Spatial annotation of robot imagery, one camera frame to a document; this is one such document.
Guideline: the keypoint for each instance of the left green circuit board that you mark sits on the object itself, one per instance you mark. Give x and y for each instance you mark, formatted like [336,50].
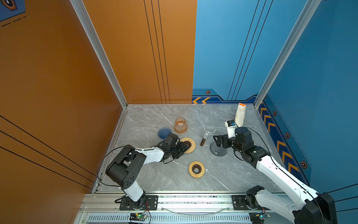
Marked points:
[138,218]

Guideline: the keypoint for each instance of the aluminium corner post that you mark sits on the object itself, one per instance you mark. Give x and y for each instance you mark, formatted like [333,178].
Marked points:
[295,34]
[86,22]

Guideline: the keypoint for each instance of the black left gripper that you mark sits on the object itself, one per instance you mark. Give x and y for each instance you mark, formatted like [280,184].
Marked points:
[182,149]

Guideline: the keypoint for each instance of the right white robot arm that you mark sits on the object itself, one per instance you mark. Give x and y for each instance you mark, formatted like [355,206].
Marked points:
[305,205]

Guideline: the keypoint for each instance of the coffee filter paper pack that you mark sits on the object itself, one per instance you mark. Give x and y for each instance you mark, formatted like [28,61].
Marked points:
[240,114]

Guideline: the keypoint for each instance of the right green circuit board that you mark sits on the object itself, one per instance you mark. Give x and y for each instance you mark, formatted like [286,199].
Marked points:
[259,218]

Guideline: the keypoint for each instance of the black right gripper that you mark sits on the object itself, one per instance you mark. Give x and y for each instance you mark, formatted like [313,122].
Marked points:
[219,137]

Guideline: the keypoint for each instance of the front aluminium rail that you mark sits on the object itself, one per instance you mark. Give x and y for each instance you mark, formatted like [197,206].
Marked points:
[173,208]

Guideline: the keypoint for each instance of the grey ribbed glass dripper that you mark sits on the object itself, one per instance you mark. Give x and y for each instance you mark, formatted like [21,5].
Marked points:
[216,150]

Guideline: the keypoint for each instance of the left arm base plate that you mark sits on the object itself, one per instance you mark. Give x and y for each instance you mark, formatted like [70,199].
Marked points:
[149,202]

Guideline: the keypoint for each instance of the blue ribbed plastic dripper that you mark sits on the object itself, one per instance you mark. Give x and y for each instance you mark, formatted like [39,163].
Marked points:
[164,132]

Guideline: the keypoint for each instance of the right aluminium corner post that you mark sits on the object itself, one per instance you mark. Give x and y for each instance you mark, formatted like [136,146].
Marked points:
[295,34]

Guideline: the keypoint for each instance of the green circuit board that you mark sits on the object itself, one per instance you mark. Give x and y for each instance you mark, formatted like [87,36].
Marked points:
[259,218]
[138,218]

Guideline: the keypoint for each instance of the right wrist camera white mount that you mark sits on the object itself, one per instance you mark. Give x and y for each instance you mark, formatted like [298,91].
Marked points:
[230,126]

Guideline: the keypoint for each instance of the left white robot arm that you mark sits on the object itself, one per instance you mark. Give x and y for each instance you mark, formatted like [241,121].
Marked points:
[125,167]

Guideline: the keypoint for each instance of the left aluminium corner post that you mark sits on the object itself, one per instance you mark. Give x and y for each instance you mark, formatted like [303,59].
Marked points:
[86,22]

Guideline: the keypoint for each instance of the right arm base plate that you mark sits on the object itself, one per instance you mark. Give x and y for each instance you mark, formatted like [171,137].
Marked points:
[243,202]

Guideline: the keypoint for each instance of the orange glass carafe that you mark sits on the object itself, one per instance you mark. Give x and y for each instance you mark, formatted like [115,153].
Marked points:
[180,125]

